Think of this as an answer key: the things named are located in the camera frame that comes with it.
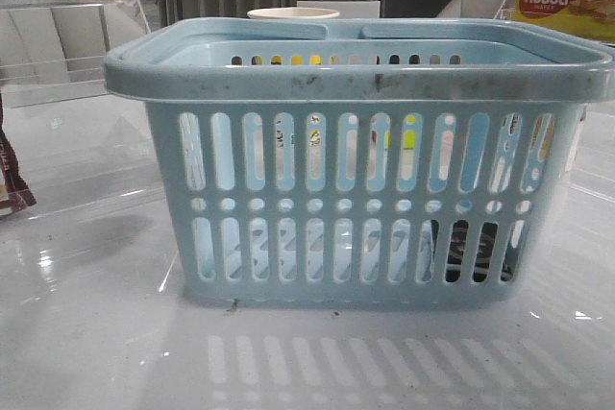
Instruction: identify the light blue plastic basket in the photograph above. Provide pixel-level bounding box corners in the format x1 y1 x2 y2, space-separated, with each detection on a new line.
104 17 614 305

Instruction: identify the dark item behind basket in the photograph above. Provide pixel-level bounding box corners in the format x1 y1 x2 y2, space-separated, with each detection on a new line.
430 218 511 283

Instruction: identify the clear acrylic tiered shelf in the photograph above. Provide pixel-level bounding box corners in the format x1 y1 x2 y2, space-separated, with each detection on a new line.
0 0 169 219

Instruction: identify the grey armchair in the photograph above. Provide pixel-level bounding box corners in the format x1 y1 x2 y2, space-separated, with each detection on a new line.
436 0 514 19

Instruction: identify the maroon almond cracker packet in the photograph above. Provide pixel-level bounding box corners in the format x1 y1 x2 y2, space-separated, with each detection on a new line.
0 126 37 220

